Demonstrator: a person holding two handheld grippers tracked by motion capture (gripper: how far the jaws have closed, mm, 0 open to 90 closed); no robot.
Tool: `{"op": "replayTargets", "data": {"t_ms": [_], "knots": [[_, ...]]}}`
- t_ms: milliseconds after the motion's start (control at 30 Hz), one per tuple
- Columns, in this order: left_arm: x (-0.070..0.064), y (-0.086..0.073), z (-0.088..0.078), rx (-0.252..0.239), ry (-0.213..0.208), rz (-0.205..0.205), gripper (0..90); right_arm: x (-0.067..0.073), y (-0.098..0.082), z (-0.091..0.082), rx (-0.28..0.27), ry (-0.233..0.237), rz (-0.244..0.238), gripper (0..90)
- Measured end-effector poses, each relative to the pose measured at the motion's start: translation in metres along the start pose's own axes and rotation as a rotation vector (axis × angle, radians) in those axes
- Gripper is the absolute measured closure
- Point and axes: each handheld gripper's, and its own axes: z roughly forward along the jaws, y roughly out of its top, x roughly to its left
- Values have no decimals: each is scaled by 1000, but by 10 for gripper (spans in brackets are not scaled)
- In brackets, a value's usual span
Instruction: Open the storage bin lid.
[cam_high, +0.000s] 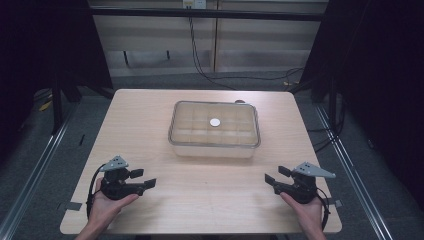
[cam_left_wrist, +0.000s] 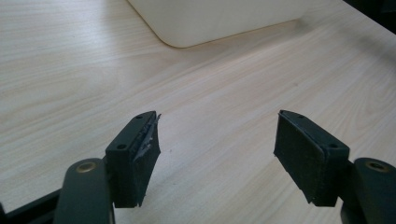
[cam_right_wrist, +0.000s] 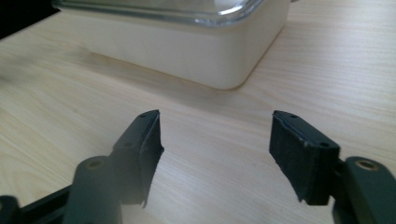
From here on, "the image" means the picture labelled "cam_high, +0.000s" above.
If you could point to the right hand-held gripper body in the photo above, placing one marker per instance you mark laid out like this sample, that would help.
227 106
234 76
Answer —
301 190

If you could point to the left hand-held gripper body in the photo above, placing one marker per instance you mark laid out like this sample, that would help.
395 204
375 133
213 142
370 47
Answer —
116 186

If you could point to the person's right hand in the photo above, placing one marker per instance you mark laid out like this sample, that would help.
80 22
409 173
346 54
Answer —
308 213

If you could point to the person's left hand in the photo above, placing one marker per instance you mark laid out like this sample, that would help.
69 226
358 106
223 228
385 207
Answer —
105 208

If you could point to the grey tape strip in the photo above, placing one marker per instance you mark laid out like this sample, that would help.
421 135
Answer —
335 202
70 206

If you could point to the small black floor strip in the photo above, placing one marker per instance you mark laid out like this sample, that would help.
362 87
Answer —
81 139

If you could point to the clear plastic container with lid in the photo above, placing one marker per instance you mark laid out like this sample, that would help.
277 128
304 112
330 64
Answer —
215 133

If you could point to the white round disc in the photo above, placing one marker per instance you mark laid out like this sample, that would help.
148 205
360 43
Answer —
215 122

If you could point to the small dark round object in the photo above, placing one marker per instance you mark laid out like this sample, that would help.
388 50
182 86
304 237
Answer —
239 101

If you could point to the yellow floor object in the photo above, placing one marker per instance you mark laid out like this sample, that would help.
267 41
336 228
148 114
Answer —
45 106

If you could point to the dark curtain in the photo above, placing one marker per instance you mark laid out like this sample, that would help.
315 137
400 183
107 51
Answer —
43 50
376 83

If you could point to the black horizontal bar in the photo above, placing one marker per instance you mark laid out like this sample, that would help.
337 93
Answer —
206 14

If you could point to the metal floor rail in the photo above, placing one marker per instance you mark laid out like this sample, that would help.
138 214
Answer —
31 180
353 173

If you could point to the white wall socket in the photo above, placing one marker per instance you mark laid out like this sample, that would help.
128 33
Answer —
194 4

